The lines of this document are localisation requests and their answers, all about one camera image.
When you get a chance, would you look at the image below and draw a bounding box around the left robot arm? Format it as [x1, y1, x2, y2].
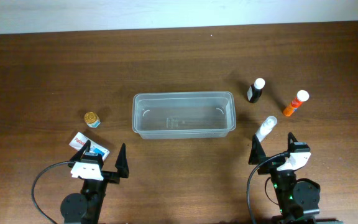
[60, 141, 129, 224]

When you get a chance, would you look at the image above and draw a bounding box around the clear plastic container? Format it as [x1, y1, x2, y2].
[132, 91, 236, 139]

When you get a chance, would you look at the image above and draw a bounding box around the white Panadol medicine box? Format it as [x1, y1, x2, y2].
[69, 132, 110, 161]

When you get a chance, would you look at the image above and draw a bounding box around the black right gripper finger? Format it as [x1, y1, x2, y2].
[248, 134, 266, 165]
[287, 132, 298, 152]

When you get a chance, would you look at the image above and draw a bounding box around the orange tube white cap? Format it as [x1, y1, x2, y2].
[283, 90, 310, 116]

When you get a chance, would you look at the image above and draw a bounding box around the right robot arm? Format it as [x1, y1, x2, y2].
[246, 133, 341, 224]

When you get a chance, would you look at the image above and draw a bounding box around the white spray bottle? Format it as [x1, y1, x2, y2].
[256, 116, 277, 142]

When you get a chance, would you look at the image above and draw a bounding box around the small gold-lid jar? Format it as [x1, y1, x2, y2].
[84, 112, 101, 128]

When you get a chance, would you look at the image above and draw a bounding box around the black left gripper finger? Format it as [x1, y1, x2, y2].
[70, 140, 91, 164]
[115, 143, 129, 178]

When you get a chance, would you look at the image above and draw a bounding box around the dark bottle white cap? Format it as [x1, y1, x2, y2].
[247, 78, 265, 103]

